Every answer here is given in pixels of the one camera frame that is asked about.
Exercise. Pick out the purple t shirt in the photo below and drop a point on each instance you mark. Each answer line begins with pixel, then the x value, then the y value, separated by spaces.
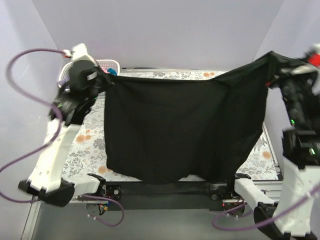
pixel 64 84

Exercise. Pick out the black t shirt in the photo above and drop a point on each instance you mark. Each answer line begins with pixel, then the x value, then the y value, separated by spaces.
pixel 162 130

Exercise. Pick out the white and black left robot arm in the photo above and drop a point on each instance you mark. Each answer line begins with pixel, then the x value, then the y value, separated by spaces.
pixel 46 182

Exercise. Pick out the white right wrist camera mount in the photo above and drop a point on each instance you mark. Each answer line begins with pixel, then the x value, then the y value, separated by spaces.
pixel 312 56

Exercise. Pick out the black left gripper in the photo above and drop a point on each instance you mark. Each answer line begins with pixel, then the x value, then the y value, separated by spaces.
pixel 100 75

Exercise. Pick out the white plastic laundry basket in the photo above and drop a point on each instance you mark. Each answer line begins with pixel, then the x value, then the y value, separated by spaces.
pixel 103 63

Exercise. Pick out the blue garment in basket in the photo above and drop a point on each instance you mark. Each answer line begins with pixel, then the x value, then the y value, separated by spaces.
pixel 111 71

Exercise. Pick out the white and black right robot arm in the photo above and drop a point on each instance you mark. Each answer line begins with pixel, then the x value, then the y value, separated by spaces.
pixel 289 217

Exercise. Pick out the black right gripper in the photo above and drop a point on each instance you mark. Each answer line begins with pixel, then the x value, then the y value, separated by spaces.
pixel 279 78

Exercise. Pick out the aluminium frame rail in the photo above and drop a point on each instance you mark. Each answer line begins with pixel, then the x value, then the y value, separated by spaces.
pixel 272 188

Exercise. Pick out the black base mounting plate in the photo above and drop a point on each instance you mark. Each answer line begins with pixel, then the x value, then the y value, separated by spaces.
pixel 181 195

